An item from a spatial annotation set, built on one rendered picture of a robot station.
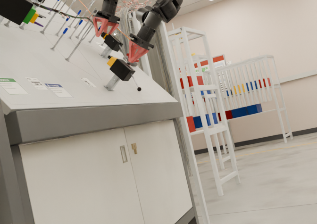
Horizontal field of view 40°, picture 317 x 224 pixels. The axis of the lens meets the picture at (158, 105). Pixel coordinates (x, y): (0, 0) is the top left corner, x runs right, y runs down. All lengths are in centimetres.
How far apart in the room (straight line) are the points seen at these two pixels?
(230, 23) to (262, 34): 78
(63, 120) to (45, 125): 8
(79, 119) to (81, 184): 17
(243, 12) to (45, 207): 932
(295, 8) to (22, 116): 913
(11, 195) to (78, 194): 31
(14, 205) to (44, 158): 21
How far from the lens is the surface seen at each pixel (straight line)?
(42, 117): 99
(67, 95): 117
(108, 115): 127
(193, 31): 469
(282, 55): 982
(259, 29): 999
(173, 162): 185
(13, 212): 85
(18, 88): 103
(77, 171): 114
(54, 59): 136
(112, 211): 128
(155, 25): 169
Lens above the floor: 77
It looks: 3 degrees up
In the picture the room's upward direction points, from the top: 13 degrees counter-clockwise
